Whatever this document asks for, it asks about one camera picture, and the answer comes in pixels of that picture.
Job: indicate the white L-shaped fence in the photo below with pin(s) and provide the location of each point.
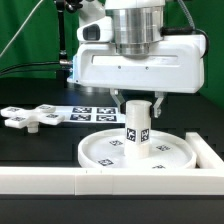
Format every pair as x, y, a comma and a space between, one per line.
206, 179

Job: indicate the white marker sheet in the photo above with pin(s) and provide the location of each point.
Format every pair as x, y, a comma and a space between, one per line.
85, 114

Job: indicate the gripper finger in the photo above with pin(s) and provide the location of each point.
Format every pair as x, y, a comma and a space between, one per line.
118, 99
156, 108

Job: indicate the white round table top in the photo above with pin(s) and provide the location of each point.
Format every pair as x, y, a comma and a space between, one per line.
106, 149

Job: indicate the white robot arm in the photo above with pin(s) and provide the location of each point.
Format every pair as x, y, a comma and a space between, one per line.
124, 46

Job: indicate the black camera stand pole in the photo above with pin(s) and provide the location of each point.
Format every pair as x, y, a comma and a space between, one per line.
70, 6

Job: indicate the white cross-shaped table base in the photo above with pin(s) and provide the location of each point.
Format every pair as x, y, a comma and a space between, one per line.
19, 118

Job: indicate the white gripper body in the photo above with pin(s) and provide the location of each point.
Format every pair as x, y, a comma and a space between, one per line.
174, 64

